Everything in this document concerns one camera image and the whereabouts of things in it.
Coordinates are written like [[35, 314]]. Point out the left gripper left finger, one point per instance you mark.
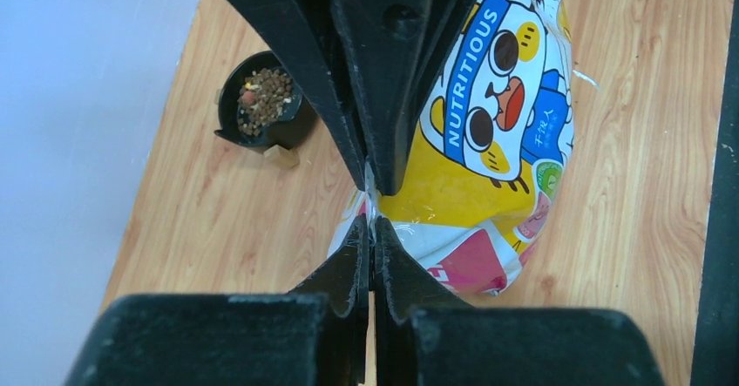
[[315, 334]]

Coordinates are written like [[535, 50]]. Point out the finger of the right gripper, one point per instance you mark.
[[395, 49]]

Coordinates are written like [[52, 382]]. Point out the pet food bag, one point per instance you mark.
[[489, 149]]

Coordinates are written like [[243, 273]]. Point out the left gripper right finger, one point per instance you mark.
[[426, 335]]

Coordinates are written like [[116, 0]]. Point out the black bowl left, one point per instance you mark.
[[261, 106]]

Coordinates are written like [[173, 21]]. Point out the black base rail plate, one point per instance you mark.
[[715, 359]]

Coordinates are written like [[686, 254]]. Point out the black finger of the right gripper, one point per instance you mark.
[[302, 35]]

